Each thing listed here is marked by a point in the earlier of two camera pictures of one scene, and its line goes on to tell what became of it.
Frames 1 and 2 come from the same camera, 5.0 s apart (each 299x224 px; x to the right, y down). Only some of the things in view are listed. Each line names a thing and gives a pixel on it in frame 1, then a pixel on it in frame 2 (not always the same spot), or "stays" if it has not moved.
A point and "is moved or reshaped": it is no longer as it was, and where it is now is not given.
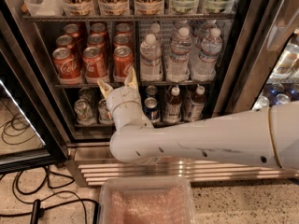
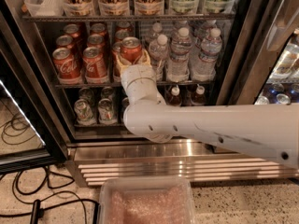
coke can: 72,30 stays
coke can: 122,59 is moved or reshaped
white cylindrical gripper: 125,95 to 137,73
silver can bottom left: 83,113 stays
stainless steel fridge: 197,50 stays
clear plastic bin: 146,200 stays
